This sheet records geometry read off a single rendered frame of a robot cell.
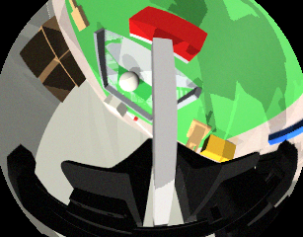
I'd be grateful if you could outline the green flat mat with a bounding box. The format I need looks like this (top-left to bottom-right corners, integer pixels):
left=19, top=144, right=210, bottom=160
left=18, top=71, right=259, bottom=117
left=65, top=0, right=303, bottom=149

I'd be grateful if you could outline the yellow block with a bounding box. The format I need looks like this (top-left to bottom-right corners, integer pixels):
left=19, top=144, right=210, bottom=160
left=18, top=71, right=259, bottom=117
left=199, top=134, right=237, bottom=162

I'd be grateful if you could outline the white golf ball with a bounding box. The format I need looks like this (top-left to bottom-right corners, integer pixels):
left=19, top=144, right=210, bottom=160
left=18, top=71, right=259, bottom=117
left=119, top=71, right=140, bottom=91

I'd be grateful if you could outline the white block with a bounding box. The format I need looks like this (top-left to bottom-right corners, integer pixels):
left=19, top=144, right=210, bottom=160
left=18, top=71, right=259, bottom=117
left=104, top=94, right=128, bottom=118

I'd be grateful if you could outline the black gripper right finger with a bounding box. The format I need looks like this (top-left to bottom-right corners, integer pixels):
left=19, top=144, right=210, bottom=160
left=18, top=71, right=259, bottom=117
left=174, top=142, right=261, bottom=224

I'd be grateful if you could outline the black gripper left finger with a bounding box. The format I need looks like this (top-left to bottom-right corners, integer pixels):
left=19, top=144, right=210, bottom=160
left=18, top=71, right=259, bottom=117
left=60, top=138, right=152, bottom=226

